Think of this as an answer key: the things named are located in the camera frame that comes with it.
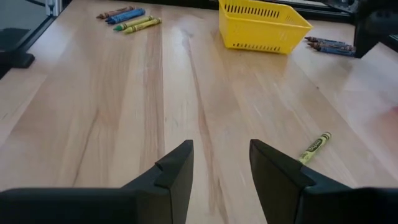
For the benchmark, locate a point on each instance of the yellow plastic basket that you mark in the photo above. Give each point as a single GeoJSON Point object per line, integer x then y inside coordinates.
{"type": "Point", "coordinates": [258, 34]}

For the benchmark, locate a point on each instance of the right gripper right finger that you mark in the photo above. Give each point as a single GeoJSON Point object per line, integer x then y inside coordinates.
{"type": "Point", "coordinates": [276, 186]}

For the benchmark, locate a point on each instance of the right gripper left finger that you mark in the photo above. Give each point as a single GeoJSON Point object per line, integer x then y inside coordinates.
{"type": "Point", "coordinates": [182, 186]}

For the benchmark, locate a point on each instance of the silver metal post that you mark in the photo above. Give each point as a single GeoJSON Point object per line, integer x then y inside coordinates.
{"type": "Point", "coordinates": [52, 7]}

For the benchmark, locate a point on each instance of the green crayon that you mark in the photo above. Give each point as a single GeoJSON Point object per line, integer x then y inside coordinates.
{"type": "Point", "coordinates": [133, 23]}

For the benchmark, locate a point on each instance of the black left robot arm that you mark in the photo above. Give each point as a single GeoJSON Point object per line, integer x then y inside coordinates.
{"type": "Point", "coordinates": [342, 4]}

